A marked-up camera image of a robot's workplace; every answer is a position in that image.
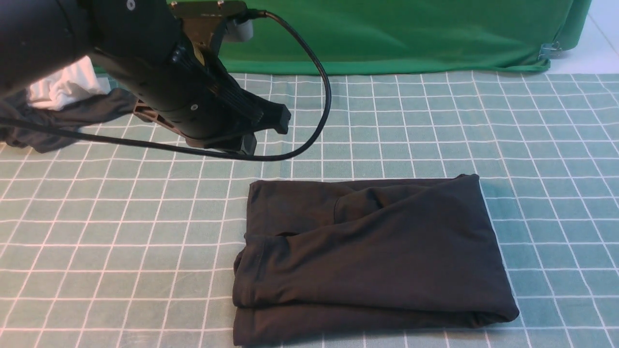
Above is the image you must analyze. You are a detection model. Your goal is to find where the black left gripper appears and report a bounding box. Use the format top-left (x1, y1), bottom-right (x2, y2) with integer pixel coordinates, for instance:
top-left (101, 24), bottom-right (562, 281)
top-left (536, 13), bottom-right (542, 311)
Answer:
top-left (90, 48), bottom-right (291, 156)

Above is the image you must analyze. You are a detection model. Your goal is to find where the dark gray long-sleeve shirt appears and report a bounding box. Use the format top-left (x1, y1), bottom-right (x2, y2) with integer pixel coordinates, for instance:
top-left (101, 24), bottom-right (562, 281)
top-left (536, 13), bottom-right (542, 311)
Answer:
top-left (232, 174), bottom-right (520, 346)

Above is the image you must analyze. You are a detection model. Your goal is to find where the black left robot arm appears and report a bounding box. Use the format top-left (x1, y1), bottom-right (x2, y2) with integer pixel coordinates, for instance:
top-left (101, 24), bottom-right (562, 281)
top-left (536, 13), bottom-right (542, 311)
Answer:
top-left (0, 0), bottom-right (291, 156)

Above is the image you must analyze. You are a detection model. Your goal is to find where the green backdrop cloth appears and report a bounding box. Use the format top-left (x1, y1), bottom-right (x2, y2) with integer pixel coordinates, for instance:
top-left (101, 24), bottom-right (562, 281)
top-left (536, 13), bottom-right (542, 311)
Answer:
top-left (92, 0), bottom-right (592, 76)

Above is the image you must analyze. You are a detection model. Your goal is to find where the crumpled white garment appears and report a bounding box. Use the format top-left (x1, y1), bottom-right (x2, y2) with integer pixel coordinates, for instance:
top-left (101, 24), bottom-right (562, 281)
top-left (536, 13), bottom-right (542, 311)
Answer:
top-left (27, 57), bottom-right (111, 111)

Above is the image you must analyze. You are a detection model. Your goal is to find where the green checkered tablecloth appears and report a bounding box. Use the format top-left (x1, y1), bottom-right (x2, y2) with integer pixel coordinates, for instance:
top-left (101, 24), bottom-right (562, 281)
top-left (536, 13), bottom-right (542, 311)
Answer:
top-left (0, 72), bottom-right (619, 348)

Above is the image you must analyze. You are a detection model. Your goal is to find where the crumpled dark gray garment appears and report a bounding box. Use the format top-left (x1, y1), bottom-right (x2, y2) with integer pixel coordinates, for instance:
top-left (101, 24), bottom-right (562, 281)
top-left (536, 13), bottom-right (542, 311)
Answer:
top-left (0, 88), bottom-right (137, 154)

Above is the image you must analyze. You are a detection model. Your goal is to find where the silver binder clip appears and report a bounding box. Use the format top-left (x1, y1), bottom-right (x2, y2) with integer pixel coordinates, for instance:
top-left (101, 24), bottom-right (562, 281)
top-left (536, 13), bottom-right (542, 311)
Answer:
top-left (538, 41), bottom-right (563, 61)

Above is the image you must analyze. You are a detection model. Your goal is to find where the black left camera cable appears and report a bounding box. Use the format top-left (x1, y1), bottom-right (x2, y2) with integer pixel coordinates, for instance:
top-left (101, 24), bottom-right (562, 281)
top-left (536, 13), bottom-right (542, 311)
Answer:
top-left (0, 10), bottom-right (332, 162)

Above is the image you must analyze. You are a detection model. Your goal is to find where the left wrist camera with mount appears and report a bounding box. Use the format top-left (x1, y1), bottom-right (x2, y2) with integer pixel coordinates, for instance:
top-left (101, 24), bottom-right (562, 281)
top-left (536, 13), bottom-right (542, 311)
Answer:
top-left (169, 0), bottom-right (254, 54)

